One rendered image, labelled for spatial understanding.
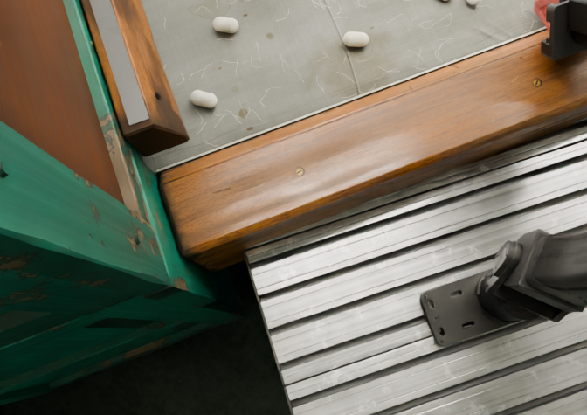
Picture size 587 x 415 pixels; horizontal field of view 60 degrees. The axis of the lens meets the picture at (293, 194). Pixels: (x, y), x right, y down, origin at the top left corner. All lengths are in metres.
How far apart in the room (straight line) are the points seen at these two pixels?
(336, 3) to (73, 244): 0.53
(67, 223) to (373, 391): 0.46
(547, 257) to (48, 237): 0.43
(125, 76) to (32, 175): 0.29
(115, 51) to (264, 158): 0.20
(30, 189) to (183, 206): 0.33
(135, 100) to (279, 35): 0.24
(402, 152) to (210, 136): 0.24
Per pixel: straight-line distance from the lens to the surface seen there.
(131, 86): 0.58
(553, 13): 0.68
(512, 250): 0.59
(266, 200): 0.60
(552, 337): 0.74
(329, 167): 0.61
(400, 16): 0.74
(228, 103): 0.68
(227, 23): 0.72
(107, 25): 0.62
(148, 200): 0.57
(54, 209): 0.32
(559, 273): 0.52
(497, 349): 0.72
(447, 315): 0.69
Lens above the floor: 1.35
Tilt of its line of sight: 75 degrees down
